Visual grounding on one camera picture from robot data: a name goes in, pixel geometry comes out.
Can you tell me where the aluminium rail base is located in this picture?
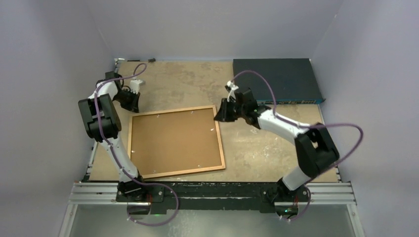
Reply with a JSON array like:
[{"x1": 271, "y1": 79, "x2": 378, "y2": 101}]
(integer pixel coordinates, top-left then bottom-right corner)
[{"x1": 69, "y1": 181, "x2": 356, "y2": 205}]

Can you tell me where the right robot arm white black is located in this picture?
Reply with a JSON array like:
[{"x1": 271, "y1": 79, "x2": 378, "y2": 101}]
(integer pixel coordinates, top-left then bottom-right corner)
[{"x1": 214, "y1": 85, "x2": 340, "y2": 201}]

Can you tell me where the black mounting plate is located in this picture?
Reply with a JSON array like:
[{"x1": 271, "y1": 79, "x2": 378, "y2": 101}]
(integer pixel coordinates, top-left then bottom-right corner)
[{"x1": 115, "y1": 181, "x2": 309, "y2": 214}]

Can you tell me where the purple cable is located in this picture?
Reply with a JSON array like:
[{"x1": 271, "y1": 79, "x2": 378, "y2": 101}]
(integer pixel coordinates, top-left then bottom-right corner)
[
  {"x1": 93, "y1": 63, "x2": 180, "y2": 227},
  {"x1": 226, "y1": 70, "x2": 364, "y2": 222}
]

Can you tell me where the brown cardboard backing board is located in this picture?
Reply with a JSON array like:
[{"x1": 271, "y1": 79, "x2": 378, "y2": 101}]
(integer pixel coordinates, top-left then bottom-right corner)
[{"x1": 130, "y1": 108, "x2": 223, "y2": 176}]

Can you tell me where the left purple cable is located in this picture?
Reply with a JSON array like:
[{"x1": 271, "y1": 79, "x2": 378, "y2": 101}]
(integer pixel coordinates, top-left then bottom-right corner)
[{"x1": 93, "y1": 63, "x2": 180, "y2": 227}]

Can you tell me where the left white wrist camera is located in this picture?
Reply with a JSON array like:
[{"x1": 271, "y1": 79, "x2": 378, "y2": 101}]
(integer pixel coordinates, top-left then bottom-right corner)
[{"x1": 129, "y1": 79, "x2": 145, "y2": 94}]

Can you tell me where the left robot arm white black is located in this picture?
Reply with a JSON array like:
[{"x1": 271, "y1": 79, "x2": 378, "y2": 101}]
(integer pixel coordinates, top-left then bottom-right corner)
[{"x1": 78, "y1": 72, "x2": 147, "y2": 202}]

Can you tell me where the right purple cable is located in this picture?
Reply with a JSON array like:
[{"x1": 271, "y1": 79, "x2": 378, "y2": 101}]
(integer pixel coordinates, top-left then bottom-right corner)
[{"x1": 226, "y1": 70, "x2": 364, "y2": 222}]

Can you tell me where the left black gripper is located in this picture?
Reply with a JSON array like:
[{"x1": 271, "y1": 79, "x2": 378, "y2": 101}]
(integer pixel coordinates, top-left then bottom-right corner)
[{"x1": 113, "y1": 89, "x2": 140, "y2": 114}]

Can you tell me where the dark blue network switch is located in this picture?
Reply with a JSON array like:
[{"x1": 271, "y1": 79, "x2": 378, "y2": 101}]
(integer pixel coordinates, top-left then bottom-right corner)
[{"x1": 233, "y1": 58, "x2": 326, "y2": 105}]

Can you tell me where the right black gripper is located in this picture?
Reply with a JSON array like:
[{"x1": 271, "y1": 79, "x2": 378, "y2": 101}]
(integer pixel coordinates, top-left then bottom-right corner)
[{"x1": 213, "y1": 99, "x2": 246, "y2": 123}]

